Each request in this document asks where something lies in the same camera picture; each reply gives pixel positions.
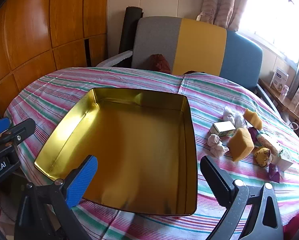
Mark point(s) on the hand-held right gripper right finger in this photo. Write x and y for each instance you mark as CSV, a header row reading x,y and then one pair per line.
x,y
214,177

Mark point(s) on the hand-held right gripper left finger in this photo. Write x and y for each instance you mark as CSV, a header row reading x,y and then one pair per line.
x,y
82,180

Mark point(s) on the white plastic bag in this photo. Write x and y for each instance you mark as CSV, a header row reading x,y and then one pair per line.
x,y
217,146
230,116

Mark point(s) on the small white green box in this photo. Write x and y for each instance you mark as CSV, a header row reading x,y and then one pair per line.
x,y
222,128

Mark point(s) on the yellow sock ball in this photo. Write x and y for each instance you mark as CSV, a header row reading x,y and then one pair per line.
x,y
262,155

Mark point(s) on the gold square tin box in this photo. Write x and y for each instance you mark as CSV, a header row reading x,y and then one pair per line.
x,y
139,155

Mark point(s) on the clear cracker packet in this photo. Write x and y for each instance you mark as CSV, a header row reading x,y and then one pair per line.
x,y
267,141

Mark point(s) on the blue tissue pack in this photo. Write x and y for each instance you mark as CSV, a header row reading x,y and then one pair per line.
x,y
285,161

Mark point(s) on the striped pink green tablecloth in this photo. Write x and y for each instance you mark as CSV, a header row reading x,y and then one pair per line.
x,y
64,92

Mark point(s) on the person's red clothing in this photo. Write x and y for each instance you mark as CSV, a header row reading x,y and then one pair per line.
x,y
298,227

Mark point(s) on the wooden panel cabinet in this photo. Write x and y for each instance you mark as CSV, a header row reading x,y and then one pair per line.
x,y
27,30

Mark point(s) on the wooden side shelf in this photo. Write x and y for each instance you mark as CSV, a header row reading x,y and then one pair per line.
x,y
287,105

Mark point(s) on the dark maroon cloth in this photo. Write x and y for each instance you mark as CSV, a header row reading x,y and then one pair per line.
x,y
193,72

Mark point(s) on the small clear jar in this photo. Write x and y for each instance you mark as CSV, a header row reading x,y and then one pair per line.
x,y
285,90

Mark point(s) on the white cardboard product box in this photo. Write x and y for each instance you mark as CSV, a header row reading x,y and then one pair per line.
x,y
278,78

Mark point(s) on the brown crumpled cloth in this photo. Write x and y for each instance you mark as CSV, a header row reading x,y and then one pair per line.
x,y
159,63

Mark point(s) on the grey yellow blue chair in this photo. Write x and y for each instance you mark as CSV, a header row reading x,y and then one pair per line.
x,y
202,47

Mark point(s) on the dark rolled mat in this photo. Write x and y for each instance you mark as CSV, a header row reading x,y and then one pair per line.
x,y
129,27

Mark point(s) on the pink patterned curtain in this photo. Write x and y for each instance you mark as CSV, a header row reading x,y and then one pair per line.
x,y
222,5

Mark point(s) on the bright window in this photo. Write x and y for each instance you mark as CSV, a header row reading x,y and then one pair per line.
x,y
269,10

